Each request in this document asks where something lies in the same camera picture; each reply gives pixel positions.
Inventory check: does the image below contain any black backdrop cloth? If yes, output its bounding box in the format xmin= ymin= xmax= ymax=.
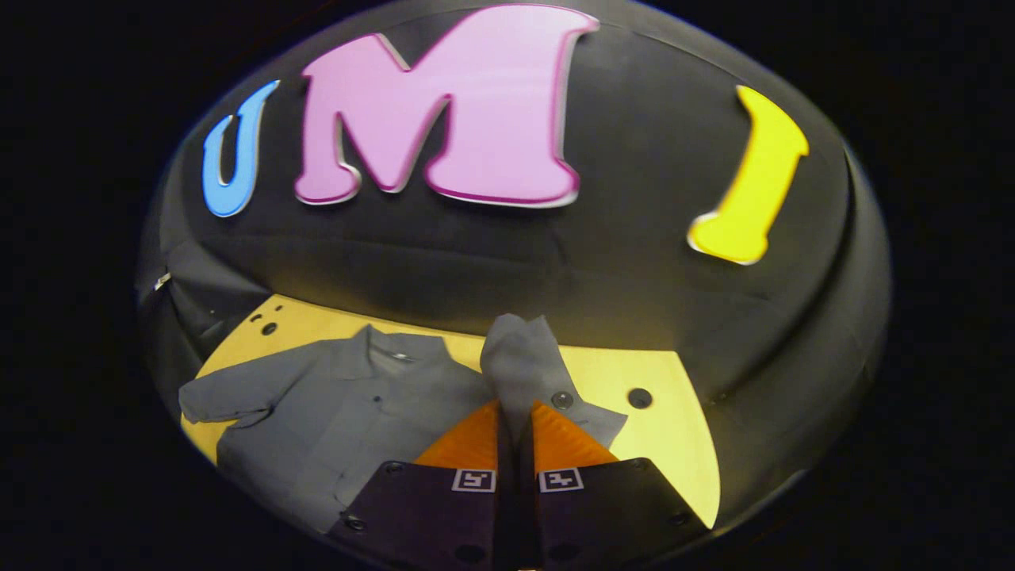
xmin=135 ymin=0 xmax=893 ymax=524

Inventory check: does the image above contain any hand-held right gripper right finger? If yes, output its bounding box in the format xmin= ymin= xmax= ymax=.
xmin=515 ymin=399 xmax=711 ymax=571

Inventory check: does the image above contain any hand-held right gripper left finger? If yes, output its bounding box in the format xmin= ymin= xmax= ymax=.
xmin=329 ymin=399 xmax=512 ymax=571

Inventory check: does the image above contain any grey button shirt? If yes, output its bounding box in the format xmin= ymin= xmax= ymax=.
xmin=178 ymin=313 xmax=629 ymax=534

